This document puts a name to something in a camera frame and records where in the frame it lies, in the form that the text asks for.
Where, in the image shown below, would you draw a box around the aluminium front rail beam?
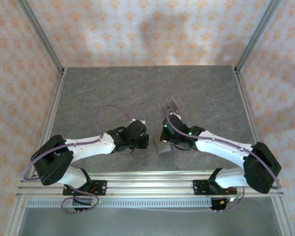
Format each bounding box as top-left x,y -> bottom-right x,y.
16,172 -> 285,199

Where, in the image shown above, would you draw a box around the grey metal sheet panel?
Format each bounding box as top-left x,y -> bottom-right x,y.
19,207 -> 282,236

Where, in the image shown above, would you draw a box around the black cable bracket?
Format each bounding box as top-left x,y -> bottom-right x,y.
209,196 -> 230,212
72,196 -> 94,212

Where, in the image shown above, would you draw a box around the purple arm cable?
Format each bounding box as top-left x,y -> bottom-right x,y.
166,113 -> 282,212
23,104 -> 138,214

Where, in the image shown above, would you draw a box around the aluminium upright frame post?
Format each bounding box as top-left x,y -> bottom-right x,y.
235,0 -> 283,72
17,0 -> 66,74

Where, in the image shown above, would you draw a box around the white slotted cable duct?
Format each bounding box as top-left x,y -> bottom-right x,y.
27,198 -> 213,208

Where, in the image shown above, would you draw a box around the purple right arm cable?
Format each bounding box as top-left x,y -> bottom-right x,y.
166,113 -> 282,212

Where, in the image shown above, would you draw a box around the grey card holder wallet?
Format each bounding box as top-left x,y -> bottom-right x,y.
153,134 -> 174,155

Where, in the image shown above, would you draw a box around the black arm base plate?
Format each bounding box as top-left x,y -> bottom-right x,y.
62,180 -> 107,197
192,179 -> 226,197

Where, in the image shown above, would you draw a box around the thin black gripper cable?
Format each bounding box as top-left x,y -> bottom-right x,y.
114,145 -> 136,156
173,144 -> 195,151

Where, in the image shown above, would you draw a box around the aluminium frame leg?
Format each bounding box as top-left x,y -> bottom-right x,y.
271,196 -> 294,236
4,196 -> 27,236

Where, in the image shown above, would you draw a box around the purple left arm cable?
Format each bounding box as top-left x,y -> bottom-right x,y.
23,104 -> 138,214

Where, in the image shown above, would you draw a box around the aluminium table side rail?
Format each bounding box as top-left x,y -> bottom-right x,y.
232,66 -> 260,148
29,68 -> 68,177

